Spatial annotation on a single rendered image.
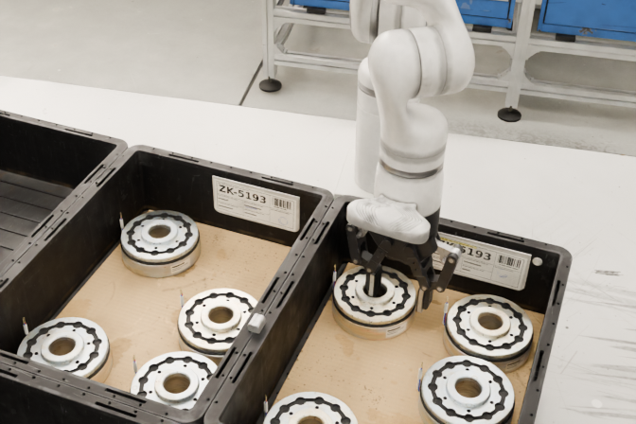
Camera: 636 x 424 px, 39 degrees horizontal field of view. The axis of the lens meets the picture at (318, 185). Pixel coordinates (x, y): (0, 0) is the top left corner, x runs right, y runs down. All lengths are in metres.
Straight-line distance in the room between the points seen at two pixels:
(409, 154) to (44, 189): 0.63
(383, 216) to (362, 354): 0.21
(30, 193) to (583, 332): 0.82
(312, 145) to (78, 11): 2.26
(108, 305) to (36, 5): 2.81
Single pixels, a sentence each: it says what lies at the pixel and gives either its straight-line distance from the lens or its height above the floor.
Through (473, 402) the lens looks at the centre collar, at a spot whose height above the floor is 0.87.
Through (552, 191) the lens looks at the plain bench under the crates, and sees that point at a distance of 1.60.
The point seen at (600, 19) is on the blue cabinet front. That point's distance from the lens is 2.95.
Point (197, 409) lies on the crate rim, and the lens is 0.91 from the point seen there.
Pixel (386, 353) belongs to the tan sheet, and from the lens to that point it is 1.09.
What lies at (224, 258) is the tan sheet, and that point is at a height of 0.83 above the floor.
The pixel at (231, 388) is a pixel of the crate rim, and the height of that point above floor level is 0.93.
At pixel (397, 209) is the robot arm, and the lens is 0.96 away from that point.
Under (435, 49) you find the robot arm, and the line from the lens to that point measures 0.89.
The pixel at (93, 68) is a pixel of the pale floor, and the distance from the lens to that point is 3.37.
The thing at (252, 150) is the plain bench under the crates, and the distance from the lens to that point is 1.64.
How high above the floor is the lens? 1.63
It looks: 37 degrees down
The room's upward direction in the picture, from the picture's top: 1 degrees clockwise
